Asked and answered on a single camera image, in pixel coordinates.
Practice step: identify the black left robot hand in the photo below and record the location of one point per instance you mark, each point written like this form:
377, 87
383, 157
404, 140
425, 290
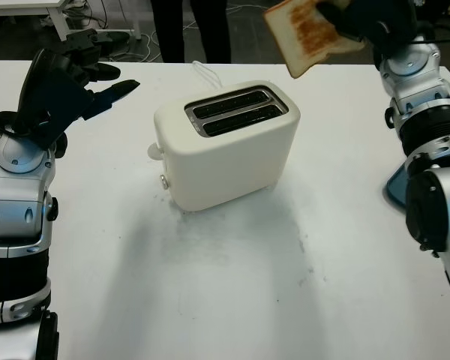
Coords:
47, 62

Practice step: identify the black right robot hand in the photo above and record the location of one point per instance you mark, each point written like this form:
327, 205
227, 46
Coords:
386, 22

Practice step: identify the toasted bread slice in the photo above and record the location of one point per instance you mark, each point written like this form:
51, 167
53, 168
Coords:
303, 37

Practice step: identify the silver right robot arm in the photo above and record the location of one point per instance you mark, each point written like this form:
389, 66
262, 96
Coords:
427, 131

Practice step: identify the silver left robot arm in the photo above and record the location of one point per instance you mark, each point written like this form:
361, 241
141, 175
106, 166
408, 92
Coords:
15, 202

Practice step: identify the person in black trousers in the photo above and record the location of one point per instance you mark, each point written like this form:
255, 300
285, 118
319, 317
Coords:
168, 30

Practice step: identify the white two-slot toaster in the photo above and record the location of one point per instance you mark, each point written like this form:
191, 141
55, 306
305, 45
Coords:
225, 168

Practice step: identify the white desk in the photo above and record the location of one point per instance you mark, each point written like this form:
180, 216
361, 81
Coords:
56, 9

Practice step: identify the blue plastic tray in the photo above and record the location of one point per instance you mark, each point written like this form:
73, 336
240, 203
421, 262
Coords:
397, 185

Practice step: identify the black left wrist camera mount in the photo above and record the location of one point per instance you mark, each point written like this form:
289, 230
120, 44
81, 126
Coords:
58, 108

